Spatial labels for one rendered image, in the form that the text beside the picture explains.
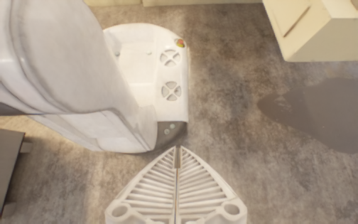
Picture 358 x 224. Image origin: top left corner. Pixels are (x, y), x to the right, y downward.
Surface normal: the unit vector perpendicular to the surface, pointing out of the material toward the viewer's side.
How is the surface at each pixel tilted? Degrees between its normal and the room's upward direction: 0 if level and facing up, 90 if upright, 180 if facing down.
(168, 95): 38
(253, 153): 0
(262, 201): 0
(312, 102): 0
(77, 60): 90
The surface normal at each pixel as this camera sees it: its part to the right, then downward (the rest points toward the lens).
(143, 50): -0.02, -0.31
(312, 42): 0.03, 0.95
